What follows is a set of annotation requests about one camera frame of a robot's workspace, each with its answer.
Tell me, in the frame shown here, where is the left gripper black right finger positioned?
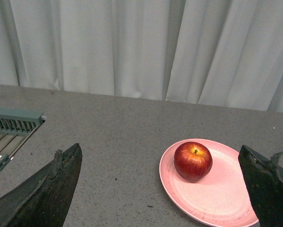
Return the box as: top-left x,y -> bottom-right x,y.
238,145 -> 283,227

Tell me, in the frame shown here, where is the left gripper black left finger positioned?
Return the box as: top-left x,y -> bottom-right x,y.
0,143 -> 82,227

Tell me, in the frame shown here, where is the red apple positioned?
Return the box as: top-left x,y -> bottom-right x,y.
174,141 -> 213,183

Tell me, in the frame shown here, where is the pink plate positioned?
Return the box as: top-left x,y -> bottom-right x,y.
159,139 -> 258,227

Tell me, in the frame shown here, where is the green dish rack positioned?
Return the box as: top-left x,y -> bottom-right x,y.
0,107 -> 46,172

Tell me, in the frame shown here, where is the white curtain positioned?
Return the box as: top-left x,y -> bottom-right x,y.
0,0 -> 283,113

